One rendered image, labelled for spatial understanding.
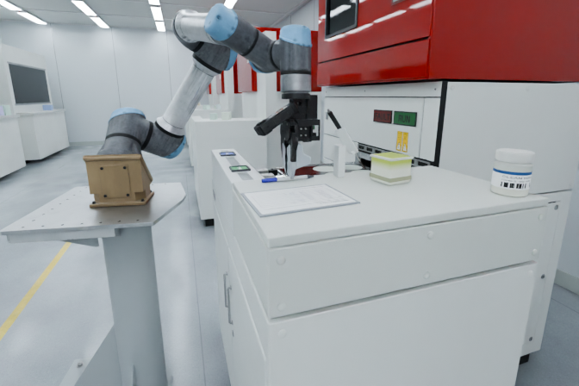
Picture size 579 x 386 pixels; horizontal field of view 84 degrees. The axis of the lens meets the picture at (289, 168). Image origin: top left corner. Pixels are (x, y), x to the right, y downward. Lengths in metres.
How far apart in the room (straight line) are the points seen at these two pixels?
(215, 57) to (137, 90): 7.79
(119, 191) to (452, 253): 0.98
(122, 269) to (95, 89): 7.99
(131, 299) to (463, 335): 1.03
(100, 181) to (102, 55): 7.96
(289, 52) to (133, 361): 1.21
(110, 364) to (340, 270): 1.21
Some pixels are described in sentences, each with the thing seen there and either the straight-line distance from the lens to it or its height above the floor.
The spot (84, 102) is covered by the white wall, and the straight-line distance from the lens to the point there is 9.15.
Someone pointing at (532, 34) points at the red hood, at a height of 1.37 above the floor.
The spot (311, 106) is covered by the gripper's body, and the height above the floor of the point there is 1.15.
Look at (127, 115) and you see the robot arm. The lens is 1.29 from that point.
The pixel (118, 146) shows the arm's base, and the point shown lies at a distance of 1.19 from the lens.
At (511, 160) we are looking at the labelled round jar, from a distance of 0.82.
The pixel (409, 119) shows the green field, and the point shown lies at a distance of 1.16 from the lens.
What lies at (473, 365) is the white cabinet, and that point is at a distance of 0.94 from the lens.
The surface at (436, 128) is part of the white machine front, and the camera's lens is 1.08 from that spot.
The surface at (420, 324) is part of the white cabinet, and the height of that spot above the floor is 0.73.
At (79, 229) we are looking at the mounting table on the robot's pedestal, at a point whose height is 0.81.
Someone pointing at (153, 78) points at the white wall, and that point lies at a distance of 8.92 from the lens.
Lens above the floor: 1.18
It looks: 13 degrees down
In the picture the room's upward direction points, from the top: straight up
